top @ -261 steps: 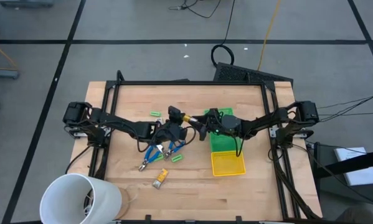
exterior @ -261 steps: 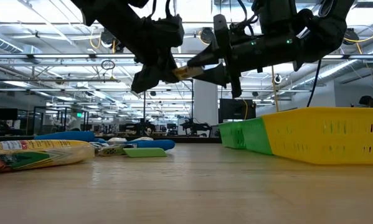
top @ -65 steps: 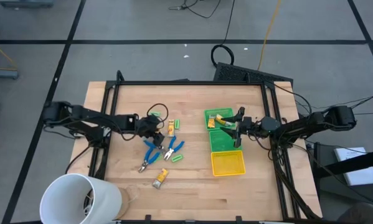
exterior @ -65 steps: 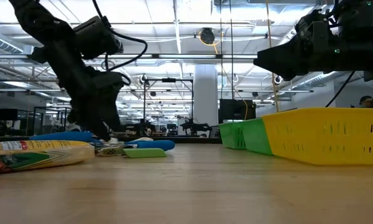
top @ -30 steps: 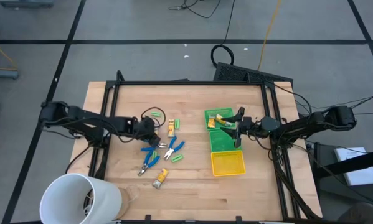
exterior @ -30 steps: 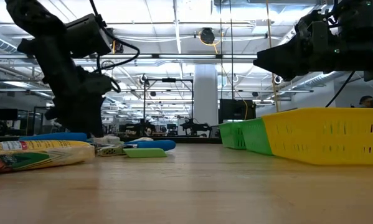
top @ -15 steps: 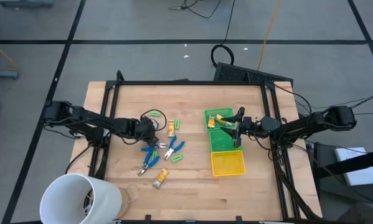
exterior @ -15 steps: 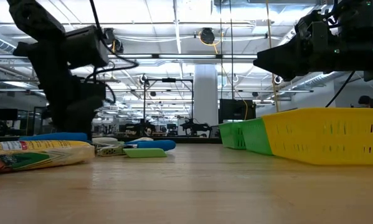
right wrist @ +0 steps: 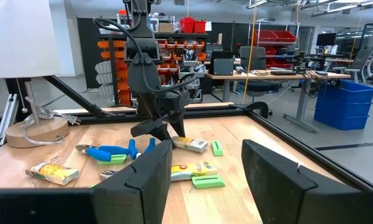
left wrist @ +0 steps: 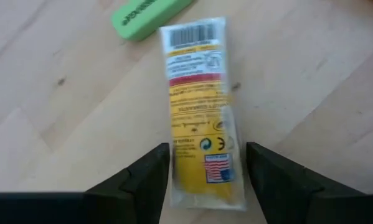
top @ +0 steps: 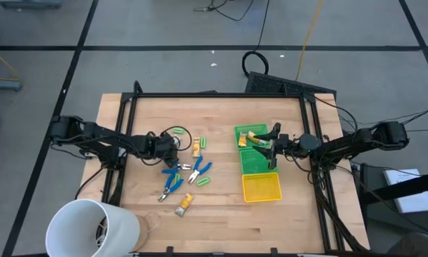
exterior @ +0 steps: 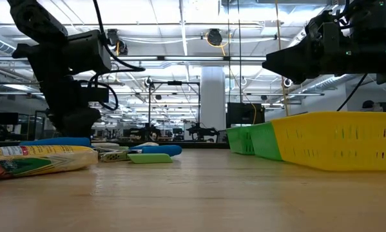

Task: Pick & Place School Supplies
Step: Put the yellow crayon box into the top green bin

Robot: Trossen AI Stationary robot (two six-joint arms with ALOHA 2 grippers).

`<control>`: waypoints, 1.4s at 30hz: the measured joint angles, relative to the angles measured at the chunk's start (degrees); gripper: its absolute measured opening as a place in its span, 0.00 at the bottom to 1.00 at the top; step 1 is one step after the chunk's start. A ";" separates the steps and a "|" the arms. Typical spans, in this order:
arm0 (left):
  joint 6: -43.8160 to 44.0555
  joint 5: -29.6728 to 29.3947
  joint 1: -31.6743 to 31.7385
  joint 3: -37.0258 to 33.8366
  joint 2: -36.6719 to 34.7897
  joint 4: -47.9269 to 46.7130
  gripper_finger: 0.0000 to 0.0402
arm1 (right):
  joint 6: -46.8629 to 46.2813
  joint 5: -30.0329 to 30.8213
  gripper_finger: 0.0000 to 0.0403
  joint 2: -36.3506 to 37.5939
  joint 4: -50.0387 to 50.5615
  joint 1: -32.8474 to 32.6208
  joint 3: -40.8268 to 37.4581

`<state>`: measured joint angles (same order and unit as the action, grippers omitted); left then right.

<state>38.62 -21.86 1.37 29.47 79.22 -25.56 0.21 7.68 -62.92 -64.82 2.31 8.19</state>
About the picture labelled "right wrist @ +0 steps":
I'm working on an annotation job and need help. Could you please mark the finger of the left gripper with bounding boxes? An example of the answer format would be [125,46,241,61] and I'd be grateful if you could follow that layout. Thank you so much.
[130,117,174,142]
[169,110,187,139]

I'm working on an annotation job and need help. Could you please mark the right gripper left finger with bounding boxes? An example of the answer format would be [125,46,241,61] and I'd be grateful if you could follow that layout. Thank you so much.
[91,139,174,224]

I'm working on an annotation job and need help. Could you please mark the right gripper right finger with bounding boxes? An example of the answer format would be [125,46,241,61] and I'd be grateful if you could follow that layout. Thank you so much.
[241,139,318,224]

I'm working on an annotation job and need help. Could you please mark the yellow crayon pack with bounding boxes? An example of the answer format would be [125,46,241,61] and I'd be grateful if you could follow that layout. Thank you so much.
[170,161,219,182]
[26,161,80,186]
[171,136,209,154]

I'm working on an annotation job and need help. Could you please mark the green eraser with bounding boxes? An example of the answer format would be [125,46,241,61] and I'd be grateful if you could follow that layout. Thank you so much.
[96,154,128,166]
[210,139,224,157]
[191,174,226,190]

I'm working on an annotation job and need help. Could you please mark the black box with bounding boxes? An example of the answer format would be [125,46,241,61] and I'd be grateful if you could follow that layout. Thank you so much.
[208,50,235,77]

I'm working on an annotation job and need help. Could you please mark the shelf rack with orange bins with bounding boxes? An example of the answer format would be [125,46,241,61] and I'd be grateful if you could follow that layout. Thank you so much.
[94,29,209,106]

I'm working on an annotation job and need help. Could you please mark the red storage bin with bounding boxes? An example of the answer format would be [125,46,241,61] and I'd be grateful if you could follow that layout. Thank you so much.
[179,17,196,34]
[194,20,207,34]

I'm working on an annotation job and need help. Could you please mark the blue plastic bin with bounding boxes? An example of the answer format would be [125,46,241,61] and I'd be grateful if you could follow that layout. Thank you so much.
[315,99,373,118]
[313,113,370,131]
[317,79,373,104]

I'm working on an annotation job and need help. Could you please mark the grey office chair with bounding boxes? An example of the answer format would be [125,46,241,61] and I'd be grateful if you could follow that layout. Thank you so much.
[332,49,373,85]
[238,45,280,97]

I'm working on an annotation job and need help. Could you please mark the wooden desk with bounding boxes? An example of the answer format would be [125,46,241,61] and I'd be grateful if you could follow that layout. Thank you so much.
[204,70,352,134]

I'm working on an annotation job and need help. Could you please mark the wooden lamp base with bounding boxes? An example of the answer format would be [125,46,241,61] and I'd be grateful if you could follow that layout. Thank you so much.
[4,81,70,149]

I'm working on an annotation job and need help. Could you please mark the rack with red bins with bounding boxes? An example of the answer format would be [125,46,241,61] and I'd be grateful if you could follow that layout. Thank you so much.
[251,20,299,69]

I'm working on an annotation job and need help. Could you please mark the silver aluminium extrusion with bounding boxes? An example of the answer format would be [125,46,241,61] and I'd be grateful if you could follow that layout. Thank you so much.
[0,93,21,146]

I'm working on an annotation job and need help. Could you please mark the white lamp shade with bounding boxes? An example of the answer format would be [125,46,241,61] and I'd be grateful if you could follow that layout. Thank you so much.
[0,0,61,79]

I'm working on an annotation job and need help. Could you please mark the black monitor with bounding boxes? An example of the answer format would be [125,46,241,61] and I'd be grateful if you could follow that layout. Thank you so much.
[316,32,337,47]

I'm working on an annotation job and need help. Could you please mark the black table frame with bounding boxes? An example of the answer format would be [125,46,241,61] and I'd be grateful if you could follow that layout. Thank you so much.
[0,74,373,192]

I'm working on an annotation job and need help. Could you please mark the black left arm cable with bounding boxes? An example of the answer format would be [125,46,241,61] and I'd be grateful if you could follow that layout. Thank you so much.
[92,17,200,94]

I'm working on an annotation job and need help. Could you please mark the yellow hanging cable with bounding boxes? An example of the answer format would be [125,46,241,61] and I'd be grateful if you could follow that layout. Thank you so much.
[242,0,258,105]

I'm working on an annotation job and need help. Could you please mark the clear lamp cord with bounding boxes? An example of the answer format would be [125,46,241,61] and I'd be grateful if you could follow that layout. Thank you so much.
[21,96,81,146]

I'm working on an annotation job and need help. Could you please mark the lamp pull chain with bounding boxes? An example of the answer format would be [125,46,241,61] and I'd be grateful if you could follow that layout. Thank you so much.
[15,78,29,113]

